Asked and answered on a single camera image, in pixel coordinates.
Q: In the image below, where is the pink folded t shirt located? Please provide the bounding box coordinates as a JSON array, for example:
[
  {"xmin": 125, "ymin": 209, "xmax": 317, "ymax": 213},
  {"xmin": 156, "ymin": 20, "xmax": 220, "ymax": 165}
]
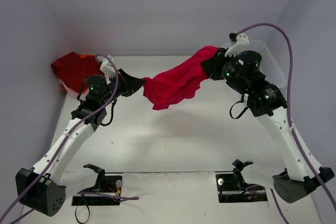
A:
[{"xmin": 58, "ymin": 79, "xmax": 78, "ymax": 99}]

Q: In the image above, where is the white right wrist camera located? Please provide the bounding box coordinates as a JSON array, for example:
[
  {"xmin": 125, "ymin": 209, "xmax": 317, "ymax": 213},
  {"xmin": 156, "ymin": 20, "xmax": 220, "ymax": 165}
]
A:
[{"xmin": 225, "ymin": 33, "xmax": 250, "ymax": 57}]

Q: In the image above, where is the black loop cable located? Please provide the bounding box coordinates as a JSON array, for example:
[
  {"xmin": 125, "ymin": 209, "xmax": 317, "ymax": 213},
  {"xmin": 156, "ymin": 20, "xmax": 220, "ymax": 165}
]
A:
[{"xmin": 75, "ymin": 202, "xmax": 91, "ymax": 223}]

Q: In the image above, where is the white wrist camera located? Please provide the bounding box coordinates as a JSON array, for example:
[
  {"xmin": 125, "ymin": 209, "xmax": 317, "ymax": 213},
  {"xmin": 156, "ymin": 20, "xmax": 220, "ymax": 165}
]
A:
[
  {"xmin": 100, "ymin": 55, "xmax": 116, "ymax": 78},
  {"xmin": 225, "ymin": 33, "xmax": 250, "ymax": 57}
]

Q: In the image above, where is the dark red folded t shirt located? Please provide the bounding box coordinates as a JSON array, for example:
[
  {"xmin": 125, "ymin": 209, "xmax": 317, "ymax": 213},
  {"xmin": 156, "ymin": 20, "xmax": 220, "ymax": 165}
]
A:
[{"xmin": 51, "ymin": 52, "xmax": 104, "ymax": 96}]

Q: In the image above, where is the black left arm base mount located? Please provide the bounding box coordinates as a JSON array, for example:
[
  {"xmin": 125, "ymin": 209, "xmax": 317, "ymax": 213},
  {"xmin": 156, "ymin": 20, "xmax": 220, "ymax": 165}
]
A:
[{"xmin": 71, "ymin": 164, "xmax": 122, "ymax": 207}]

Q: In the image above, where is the white plastic basket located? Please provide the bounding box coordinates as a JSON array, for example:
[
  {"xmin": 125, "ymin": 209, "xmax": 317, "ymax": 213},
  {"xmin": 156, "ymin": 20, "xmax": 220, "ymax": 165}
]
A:
[{"xmin": 222, "ymin": 39, "xmax": 287, "ymax": 91}]

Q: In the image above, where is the magenta t shirt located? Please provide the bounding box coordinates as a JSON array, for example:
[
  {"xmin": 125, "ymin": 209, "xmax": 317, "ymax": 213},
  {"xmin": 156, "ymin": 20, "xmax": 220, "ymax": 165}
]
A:
[{"xmin": 142, "ymin": 46, "xmax": 218, "ymax": 111}]

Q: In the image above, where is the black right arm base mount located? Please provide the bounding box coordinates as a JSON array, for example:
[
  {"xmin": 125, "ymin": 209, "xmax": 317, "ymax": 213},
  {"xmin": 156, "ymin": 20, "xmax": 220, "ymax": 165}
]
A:
[{"xmin": 215, "ymin": 159, "xmax": 267, "ymax": 204}]

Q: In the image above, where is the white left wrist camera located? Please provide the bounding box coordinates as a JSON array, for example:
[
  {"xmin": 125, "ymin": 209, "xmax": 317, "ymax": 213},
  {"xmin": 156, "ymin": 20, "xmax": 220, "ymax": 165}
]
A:
[{"xmin": 100, "ymin": 55, "xmax": 116, "ymax": 78}]

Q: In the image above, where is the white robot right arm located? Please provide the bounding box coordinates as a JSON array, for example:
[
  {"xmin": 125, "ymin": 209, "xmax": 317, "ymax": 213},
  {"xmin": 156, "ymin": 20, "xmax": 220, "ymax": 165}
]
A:
[{"xmin": 201, "ymin": 48, "xmax": 334, "ymax": 204}]

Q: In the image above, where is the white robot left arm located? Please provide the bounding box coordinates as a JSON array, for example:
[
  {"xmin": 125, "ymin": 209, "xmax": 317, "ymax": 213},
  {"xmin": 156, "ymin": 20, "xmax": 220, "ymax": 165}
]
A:
[{"xmin": 15, "ymin": 69, "xmax": 146, "ymax": 217}]

